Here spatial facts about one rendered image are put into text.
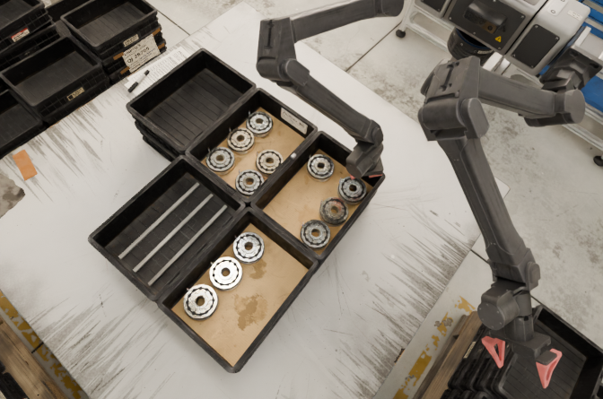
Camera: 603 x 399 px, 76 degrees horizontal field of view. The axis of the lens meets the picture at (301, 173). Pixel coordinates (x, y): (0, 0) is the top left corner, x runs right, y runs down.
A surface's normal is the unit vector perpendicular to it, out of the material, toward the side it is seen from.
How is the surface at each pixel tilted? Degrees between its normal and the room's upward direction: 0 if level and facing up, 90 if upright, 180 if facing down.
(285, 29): 56
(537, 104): 41
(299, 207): 0
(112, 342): 0
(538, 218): 0
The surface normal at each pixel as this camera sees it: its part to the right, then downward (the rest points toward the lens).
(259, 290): 0.09, -0.46
